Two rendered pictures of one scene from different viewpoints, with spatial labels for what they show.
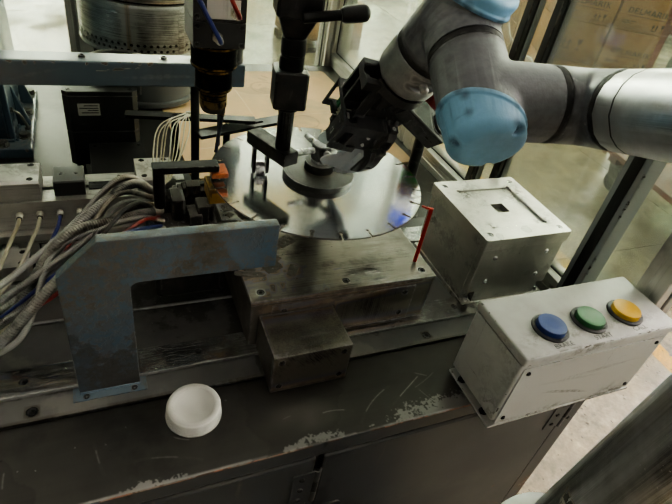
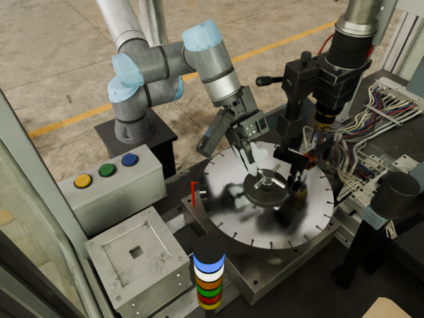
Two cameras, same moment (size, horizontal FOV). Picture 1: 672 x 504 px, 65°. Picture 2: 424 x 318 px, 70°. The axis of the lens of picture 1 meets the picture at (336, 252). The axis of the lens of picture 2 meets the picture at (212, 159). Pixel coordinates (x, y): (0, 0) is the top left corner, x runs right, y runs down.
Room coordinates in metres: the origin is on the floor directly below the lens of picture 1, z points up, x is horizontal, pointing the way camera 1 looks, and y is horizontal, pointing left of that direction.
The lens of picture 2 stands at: (1.18, -0.14, 1.55)
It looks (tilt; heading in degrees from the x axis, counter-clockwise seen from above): 46 degrees down; 173
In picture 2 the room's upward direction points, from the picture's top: straight up
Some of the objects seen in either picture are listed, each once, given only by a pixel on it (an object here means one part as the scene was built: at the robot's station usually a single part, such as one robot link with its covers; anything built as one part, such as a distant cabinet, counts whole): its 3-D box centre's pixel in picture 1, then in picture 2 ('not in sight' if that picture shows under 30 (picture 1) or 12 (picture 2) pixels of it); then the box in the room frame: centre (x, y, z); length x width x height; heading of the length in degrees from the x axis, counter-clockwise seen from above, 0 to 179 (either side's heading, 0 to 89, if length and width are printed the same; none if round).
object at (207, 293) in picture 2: not in sight; (209, 280); (0.98, -0.12, 1.05); 0.05 x 0.04 x 0.03; 28
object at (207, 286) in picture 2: not in sight; (209, 272); (0.98, -0.12, 1.08); 0.05 x 0.04 x 0.03; 28
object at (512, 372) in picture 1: (559, 348); (115, 190); (0.59, -0.36, 0.82); 0.28 x 0.11 x 0.15; 118
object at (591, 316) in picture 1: (588, 320); (107, 170); (0.57, -0.36, 0.90); 0.04 x 0.04 x 0.02
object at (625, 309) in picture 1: (624, 312); (83, 182); (0.61, -0.43, 0.90); 0.04 x 0.04 x 0.02
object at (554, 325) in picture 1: (549, 328); (130, 160); (0.54, -0.30, 0.90); 0.04 x 0.04 x 0.02
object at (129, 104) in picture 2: not in sight; (128, 95); (0.23, -0.32, 0.91); 0.13 x 0.12 x 0.14; 108
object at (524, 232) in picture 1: (486, 240); (141, 265); (0.84, -0.27, 0.82); 0.18 x 0.18 x 0.15; 28
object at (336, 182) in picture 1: (319, 167); (265, 184); (0.73, 0.05, 0.96); 0.11 x 0.11 x 0.03
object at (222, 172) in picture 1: (190, 184); (317, 156); (0.64, 0.22, 0.95); 0.10 x 0.03 x 0.07; 118
